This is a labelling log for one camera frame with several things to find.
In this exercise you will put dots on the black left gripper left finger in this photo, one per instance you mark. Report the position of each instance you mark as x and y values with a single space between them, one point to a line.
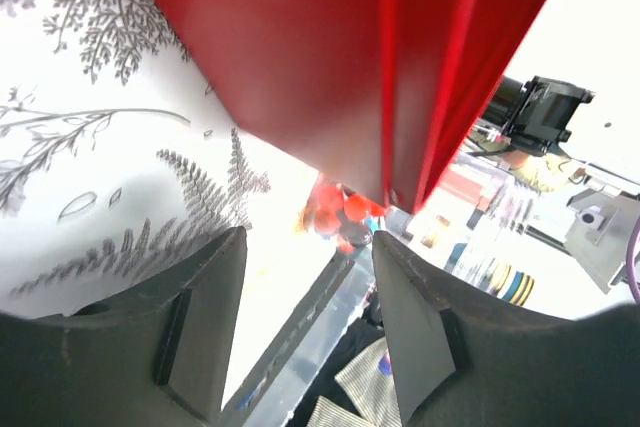
156 354

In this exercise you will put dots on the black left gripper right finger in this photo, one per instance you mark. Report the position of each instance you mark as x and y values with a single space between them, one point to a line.
461 357

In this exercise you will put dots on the clear glass jar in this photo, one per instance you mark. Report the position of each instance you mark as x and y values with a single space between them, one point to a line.
337 213

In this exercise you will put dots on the red tin of swirl lollipops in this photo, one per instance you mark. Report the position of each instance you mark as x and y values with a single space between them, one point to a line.
376 94

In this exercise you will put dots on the aluminium frame rail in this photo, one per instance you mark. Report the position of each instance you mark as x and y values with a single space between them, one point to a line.
271 390

